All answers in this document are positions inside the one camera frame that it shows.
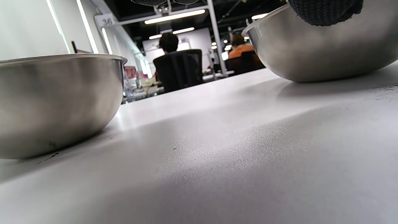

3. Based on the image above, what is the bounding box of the person's left hand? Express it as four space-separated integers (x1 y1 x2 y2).
131 0 363 26

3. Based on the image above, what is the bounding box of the steel mixing bowl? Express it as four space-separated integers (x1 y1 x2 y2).
242 0 398 83
0 54 128 160

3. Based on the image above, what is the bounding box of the black high-back office chair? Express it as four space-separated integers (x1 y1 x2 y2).
153 49 204 93

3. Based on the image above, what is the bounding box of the small pink sign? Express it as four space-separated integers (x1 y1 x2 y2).
124 66 138 79

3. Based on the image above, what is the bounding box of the clear plastic bottle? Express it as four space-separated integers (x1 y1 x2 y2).
124 79 135 102

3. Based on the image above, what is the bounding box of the pink sign on black pole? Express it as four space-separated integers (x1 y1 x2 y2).
71 40 94 54

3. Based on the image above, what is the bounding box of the white metal frame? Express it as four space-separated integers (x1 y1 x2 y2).
95 0 230 77

